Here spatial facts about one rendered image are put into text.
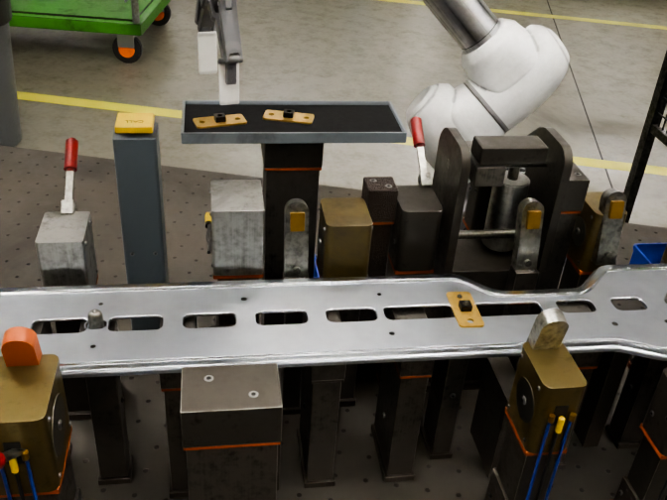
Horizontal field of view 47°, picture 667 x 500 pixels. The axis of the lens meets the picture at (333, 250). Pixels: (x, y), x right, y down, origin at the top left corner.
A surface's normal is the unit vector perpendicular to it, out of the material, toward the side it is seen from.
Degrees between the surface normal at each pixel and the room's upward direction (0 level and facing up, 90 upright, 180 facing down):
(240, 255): 90
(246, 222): 90
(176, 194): 0
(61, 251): 90
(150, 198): 90
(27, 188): 0
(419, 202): 0
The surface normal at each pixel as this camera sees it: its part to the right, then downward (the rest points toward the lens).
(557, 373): 0.06, -0.84
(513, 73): 0.00, 0.39
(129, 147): 0.14, 0.54
